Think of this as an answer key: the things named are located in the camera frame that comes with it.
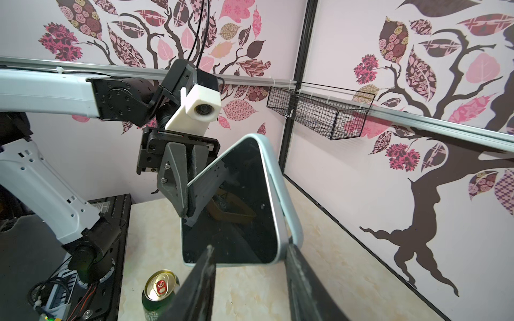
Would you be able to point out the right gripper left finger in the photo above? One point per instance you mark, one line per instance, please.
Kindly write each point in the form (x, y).
(195, 299)

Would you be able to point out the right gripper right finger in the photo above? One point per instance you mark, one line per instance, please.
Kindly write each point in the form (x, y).
(308, 298)

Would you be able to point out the black smartphone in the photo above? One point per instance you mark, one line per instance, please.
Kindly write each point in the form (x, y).
(244, 220)

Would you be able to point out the light blue phone case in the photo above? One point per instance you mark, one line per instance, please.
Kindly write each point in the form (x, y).
(278, 180)

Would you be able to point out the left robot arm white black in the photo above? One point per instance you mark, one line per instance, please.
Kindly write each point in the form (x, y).
(174, 109)

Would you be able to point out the green beverage can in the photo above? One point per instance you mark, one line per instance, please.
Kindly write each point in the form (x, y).
(158, 293)

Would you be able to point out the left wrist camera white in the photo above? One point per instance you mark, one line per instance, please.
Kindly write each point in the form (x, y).
(198, 107)

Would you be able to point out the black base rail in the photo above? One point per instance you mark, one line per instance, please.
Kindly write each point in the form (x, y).
(41, 281)

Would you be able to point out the black wire basket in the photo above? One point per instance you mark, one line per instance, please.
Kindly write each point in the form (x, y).
(331, 117)

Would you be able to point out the aluminium rail back wall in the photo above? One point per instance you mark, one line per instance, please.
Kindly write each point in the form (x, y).
(120, 70)

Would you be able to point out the aluminium rail wall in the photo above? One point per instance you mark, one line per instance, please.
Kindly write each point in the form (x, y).
(120, 70)
(487, 138)

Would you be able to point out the aluminium rail left wall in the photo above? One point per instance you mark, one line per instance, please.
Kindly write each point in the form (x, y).
(487, 138)

